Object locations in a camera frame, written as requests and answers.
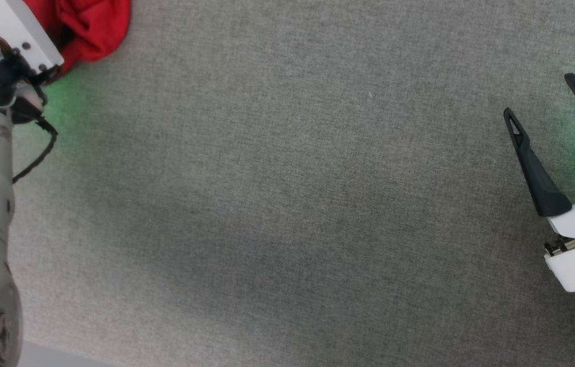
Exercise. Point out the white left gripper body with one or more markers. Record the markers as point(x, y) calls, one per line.
point(17, 25)

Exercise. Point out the red white short-sleeve shirt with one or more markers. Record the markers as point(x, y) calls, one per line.
point(94, 30)

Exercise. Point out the grey fabric sofa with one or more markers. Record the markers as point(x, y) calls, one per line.
point(287, 204)

